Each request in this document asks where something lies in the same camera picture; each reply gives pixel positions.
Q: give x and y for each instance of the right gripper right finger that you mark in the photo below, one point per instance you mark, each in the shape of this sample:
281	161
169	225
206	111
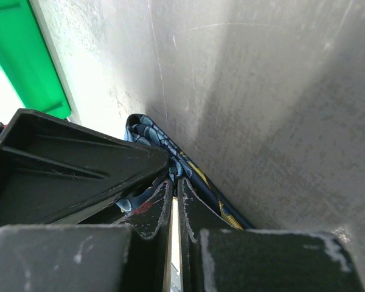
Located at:
217	257

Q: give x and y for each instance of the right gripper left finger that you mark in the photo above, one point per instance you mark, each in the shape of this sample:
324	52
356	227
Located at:
129	255

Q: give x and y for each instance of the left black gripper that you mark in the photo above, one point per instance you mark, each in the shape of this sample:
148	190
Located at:
54	171

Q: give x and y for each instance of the blue floral tie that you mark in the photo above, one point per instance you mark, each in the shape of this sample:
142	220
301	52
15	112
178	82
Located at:
142	130

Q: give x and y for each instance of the green plastic tray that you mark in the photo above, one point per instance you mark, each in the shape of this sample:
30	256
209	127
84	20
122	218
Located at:
26	62

